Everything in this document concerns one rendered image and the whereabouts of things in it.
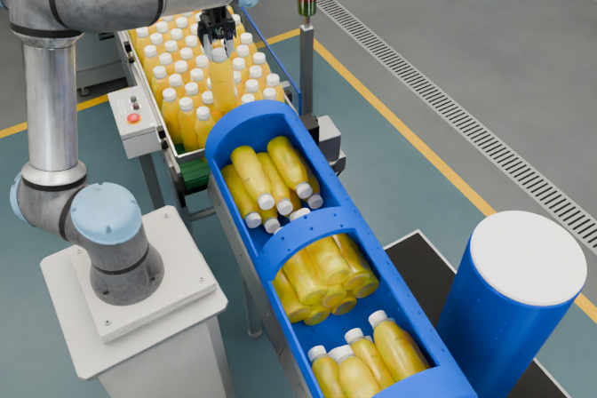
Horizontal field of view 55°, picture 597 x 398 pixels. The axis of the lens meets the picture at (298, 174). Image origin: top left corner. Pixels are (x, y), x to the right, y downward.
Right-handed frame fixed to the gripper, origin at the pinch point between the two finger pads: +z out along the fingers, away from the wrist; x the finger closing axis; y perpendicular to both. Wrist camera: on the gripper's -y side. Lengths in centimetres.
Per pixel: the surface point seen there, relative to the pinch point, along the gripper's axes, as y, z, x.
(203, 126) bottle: 2.4, 22.3, -7.9
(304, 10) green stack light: -24.1, 9.0, 36.4
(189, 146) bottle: -3.6, 34.2, -12.3
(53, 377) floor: 4, 128, -84
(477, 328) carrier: 82, 44, 39
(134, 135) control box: 1.2, 19.3, -27.8
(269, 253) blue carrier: 60, 10, -9
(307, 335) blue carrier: 72, 30, -5
